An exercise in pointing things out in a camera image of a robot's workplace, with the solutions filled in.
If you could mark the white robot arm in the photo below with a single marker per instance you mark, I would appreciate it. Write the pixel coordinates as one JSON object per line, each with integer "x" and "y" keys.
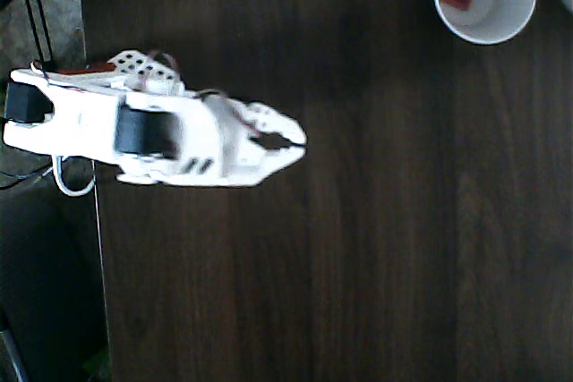
{"x": 89, "y": 122}

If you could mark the black metal frame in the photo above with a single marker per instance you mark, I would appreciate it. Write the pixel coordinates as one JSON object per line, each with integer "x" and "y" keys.
{"x": 31, "y": 11}

